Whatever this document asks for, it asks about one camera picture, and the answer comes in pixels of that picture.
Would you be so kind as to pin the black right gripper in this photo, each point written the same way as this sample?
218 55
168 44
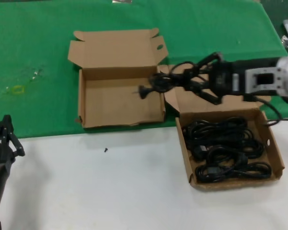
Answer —
223 76

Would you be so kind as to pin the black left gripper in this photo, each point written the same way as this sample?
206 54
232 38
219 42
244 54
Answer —
0 163

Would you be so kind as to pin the cardboard box with side hole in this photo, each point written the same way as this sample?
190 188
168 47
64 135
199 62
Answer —
189 103

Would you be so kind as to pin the cardboard box with small tear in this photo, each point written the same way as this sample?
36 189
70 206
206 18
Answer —
110 107

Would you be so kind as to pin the clear plastic scrap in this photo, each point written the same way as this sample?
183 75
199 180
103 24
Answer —
34 76

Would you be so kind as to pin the small clear plastic bag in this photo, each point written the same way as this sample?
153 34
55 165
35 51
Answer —
285 42

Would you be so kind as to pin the green tablecloth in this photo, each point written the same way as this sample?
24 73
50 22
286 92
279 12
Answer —
38 24

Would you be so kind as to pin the shiny metal object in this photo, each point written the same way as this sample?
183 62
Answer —
121 1

